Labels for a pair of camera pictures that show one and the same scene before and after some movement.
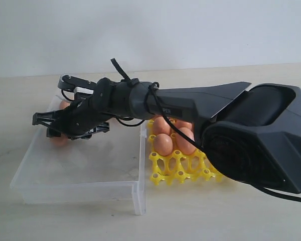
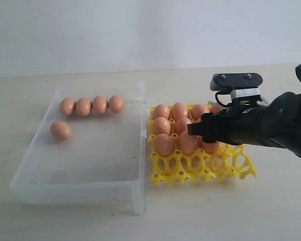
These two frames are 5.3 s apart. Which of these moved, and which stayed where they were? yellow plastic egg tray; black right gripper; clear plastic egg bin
Moved: black right gripper
Stayed: yellow plastic egg tray; clear plastic egg bin
